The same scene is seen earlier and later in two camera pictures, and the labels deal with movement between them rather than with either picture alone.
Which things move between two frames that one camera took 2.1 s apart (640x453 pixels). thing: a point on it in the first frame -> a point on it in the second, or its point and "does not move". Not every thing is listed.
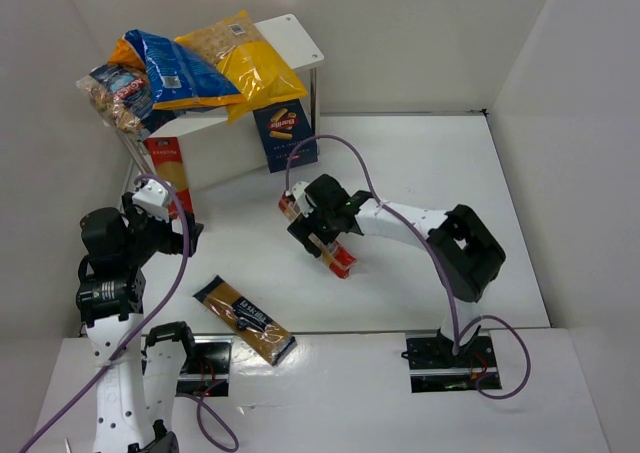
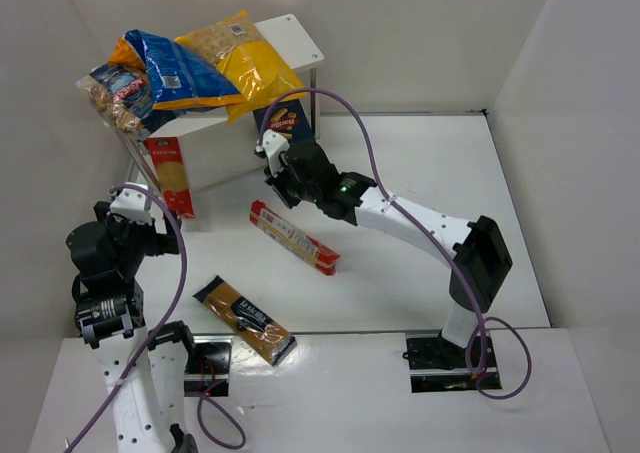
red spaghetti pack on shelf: [169, 166] does not move
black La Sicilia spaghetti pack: [272, 343] does not move
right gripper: [306, 230] -> [288, 182]
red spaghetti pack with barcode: [334, 256] -> [293, 239]
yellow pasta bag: [258, 72] does not move
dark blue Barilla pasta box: [281, 126] does not move
